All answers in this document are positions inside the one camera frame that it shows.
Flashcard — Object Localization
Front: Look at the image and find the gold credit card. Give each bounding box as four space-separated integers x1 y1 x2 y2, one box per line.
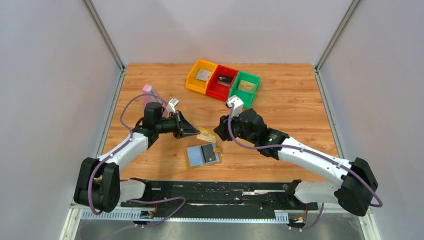
196 127 217 143

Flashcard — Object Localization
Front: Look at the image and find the yellow leather card holder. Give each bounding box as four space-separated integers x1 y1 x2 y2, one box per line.
184 143 222 169

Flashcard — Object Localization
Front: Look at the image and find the black credit card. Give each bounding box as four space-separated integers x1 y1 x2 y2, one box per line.
200 143 217 164

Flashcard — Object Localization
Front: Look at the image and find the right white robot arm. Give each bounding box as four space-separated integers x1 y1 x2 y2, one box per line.
213 109 383 217

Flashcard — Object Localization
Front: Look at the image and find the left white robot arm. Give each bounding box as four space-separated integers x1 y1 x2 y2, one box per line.
73 102 200 215

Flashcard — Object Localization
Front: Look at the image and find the gold card in green bin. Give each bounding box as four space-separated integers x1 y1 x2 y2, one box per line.
238 80 256 93

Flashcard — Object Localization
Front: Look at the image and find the dark card in red bin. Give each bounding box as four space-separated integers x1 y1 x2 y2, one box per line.
217 74 233 87

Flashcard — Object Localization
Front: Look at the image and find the silver card in yellow bin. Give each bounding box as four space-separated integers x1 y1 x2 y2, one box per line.
195 68 212 82

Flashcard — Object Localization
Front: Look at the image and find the green plastic bin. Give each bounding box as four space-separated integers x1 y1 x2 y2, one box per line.
228 71 261 109

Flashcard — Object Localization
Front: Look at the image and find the pink wedge stand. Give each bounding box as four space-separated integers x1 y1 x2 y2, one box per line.
142 84 169 117

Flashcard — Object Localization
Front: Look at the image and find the red plastic bin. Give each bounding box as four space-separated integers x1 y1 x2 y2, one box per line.
205 64 239 101

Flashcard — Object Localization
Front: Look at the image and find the yellow plastic bin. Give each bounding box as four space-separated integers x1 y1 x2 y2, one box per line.
185 59 218 95

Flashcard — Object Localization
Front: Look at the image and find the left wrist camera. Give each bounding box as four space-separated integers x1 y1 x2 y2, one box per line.
166 98 180 114

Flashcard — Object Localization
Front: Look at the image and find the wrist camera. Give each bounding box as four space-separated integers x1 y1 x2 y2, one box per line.
166 98 180 114
225 95 244 119

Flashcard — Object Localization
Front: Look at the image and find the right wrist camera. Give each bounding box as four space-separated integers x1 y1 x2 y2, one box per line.
225 95 244 119

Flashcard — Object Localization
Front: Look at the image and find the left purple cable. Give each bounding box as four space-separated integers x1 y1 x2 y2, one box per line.
87 93 188 229

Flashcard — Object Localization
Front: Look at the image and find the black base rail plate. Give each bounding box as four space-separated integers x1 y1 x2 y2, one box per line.
141 180 320 220

